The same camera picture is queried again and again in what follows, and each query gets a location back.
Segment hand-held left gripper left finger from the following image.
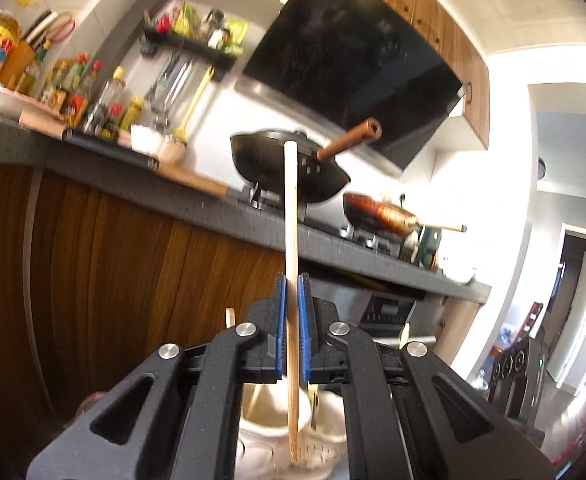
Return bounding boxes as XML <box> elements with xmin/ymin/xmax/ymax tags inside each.
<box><xmin>25</xmin><ymin>272</ymin><xmax>289</xmax><ymax>480</ymax></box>

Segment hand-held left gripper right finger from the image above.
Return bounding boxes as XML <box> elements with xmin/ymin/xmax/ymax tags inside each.
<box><xmin>297</xmin><ymin>272</ymin><xmax>556</xmax><ymax>480</ymax></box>

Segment white floral ceramic utensil holder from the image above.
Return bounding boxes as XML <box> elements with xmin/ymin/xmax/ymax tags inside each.
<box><xmin>237</xmin><ymin>382</ymin><xmax>349</xmax><ymax>480</ymax></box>

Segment narrow wooden cabinet door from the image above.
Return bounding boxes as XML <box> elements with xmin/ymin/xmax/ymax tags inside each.
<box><xmin>433</xmin><ymin>294</ymin><xmax>481</xmax><ymax>366</ymax></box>

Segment stainless steel built-in oven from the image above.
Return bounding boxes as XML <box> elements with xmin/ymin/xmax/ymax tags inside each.
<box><xmin>303</xmin><ymin>280</ymin><xmax>446</xmax><ymax>349</ymax></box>

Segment white bowl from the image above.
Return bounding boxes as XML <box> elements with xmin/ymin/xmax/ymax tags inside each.
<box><xmin>442</xmin><ymin>255</ymin><xmax>477</xmax><ymax>284</ymax></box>

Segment black gas stove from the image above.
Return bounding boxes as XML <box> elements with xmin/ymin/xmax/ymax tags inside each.
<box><xmin>243</xmin><ymin>182</ymin><xmax>409</xmax><ymax>254</ymax></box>

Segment brown frying pan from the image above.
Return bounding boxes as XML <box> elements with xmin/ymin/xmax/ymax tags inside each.
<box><xmin>343</xmin><ymin>192</ymin><xmax>468</xmax><ymax>239</ymax></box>

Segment wooden cutting board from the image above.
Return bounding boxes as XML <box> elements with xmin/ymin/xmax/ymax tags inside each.
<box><xmin>19</xmin><ymin>110</ymin><xmax>229</xmax><ymax>199</ymax></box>

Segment grey stone countertop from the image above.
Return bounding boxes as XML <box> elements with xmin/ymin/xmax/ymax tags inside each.
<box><xmin>0</xmin><ymin>110</ymin><xmax>492</xmax><ymax>307</ymax></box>

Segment hanging steel utensil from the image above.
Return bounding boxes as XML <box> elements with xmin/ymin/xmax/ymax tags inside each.
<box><xmin>153</xmin><ymin>57</ymin><xmax>197</xmax><ymax>129</ymax></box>

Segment yellow mustard-coloured bottle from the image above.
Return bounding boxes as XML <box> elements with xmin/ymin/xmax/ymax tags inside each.
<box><xmin>118</xmin><ymin>97</ymin><xmax>145</xmax><ymax>131</ymax></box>

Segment black range hood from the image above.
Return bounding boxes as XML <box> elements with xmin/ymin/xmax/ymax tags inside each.
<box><xmin>235</xmin><ymin>0</ymin><xmax>466</xmax><ymax>171</ymax></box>

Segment hanging steel tongs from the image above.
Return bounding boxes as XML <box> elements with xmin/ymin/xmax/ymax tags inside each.
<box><xmin>145</xmin><ymin>50</ymin><xmax>184</xmax><ymax>106</ymax></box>

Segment yellow-capped sauce bottle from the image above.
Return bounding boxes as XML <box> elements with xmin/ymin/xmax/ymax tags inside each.
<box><xmin>87</xmin><ymin>66</ymin><xmax>126</xmax><ymax>137</ymax></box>

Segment yellow-green seasoning packet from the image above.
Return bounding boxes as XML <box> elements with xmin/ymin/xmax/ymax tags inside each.
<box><xmin>222</xmin><ymin>17</ymin><xmax>249</xmax><ymax>56</ymax></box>
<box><xmin>175</xmin><ymin>2</ymin><xmax>202</xmax><ymax>39</ymax></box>

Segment red-capped sauce bottle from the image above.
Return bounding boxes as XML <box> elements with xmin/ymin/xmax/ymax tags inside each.
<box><xmin>63</xmin><ymin>54</ymin><xmax>92</xmax><ymax>127</ymax></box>
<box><xmin>80</xmin><ymin>60</ymin><xmax>104</xmax><ymax>131</ymax></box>

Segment glass spice jar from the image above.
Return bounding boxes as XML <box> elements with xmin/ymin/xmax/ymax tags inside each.
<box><xmin>204</xmin><ymin>9</ymin><xmax>227</xmax><ymax>48</ymax></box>

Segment kitchen knives in block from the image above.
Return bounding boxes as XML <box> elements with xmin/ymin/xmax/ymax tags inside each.
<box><xmin>23</xmin><ymin>10</ymin><xmax>56</xmax><ymax>44</ymax></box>

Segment black wok with wooden handle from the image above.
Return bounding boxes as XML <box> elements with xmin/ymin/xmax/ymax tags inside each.
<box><xmin>230</xmin><ymin>117</ymin><xmax>383</xmax><ymax>209</ymax></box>

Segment hanging yellow-handled utensil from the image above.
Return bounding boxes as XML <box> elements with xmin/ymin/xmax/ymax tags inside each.
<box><xmin>170</xmin><ymin>67</ymin><xmax>214</xmax><ymax>144</ymax></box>

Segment black-handled griddle pan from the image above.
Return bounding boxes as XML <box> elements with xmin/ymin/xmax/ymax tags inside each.
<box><xmin>63</xmin><ymin>129</ymin><xmax>160</xmax><ymax>170</ymax></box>

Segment black wall spice rack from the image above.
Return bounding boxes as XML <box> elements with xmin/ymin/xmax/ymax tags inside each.
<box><xmin>143</xmin><ymin>27</ymin><xmax>237</xmax><ymax>83</ymax></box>

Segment red-handled scissors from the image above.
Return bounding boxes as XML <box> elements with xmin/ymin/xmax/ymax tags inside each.
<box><xmin>48</xmin><ymin>10</ymin><xmax>76</xmax><ymax>44</ymax></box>

